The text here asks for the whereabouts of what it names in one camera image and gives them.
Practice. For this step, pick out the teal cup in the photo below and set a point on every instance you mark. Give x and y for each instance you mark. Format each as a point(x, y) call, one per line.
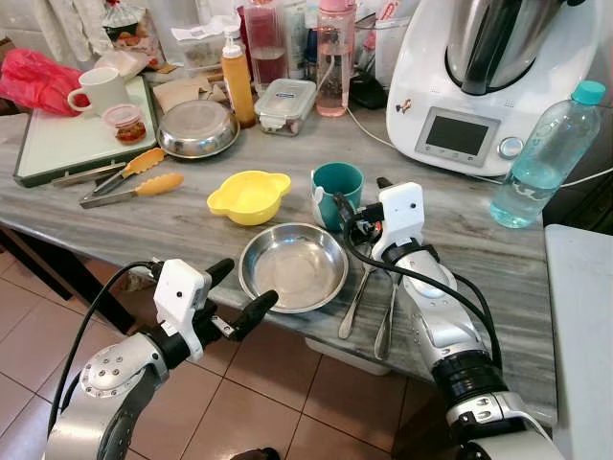
point(330, 182)

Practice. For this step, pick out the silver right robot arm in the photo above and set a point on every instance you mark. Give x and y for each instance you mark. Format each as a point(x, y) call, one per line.
point(450, 326)

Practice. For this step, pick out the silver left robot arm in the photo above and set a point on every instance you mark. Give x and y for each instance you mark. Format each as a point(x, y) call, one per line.
point(115, 383)

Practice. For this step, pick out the shallow steel plate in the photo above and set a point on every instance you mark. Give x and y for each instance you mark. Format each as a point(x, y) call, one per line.
point(292, 268)

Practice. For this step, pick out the yellow plastic bowl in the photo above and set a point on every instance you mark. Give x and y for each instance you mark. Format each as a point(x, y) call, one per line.
point(247, 196)

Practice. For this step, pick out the steel spoon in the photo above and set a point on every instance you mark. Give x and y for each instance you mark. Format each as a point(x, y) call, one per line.
point(356, 307)

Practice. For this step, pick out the steel fork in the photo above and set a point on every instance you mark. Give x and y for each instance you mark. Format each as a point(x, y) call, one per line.
point(385, 331)

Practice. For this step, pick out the pink drinking bottle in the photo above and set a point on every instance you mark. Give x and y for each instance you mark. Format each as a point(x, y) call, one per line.
point(335, 57)

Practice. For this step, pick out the open orange-tipped steel tongs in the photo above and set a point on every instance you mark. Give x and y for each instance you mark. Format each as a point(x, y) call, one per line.
point(134, 165)

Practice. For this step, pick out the round steel bowl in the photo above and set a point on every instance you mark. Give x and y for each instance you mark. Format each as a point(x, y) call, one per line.
point(196, 129)

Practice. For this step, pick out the black robot foot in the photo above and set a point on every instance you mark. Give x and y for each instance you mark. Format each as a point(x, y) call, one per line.
point(255, 454)

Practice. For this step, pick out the white kitchen cooking machine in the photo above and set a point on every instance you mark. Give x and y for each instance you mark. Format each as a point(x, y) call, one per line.
point(498, 96)

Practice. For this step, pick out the orange sauce squeeze bottle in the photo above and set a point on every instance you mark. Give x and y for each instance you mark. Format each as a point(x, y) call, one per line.
point(238, 86)

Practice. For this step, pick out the teal-capped clear water bottle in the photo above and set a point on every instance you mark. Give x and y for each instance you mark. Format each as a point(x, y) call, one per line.
point(546, 163)

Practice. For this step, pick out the small red-lidded plastic tub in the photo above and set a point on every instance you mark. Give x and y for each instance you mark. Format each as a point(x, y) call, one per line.
point(126, 125)

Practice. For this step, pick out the clear jug with red drink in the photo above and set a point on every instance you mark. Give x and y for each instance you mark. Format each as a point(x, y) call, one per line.
point(265, 48)

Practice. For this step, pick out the brown paper bag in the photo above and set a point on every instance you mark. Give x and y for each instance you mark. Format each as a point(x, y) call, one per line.
point(187, 93)

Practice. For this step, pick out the white appliance cabinet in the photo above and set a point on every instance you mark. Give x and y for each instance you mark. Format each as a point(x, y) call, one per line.
point(579, 335)

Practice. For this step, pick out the white green-edged tray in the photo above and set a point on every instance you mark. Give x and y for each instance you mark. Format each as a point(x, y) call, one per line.
point(57, 144)

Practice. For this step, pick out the white ceramic mug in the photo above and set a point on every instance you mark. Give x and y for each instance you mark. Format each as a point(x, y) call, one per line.
point(101, 91)

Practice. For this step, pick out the printed snack package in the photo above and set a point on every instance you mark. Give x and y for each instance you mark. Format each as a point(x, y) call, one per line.
point(129, 29)

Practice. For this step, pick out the red plastic bag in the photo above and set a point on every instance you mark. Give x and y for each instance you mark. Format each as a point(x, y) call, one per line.
point(34, 81)

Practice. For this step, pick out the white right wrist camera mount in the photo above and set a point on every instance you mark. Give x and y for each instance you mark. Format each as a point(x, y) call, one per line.
point(397, 216)

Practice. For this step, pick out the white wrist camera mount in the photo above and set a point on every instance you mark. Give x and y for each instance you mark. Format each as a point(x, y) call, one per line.
point(179, 287)
point(397, 216)

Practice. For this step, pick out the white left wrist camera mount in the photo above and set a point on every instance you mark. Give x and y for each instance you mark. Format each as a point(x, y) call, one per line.
point(179, 287)

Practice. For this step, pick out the dark table leg frame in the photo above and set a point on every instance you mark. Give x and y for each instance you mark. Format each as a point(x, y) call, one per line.
point(67, 278)

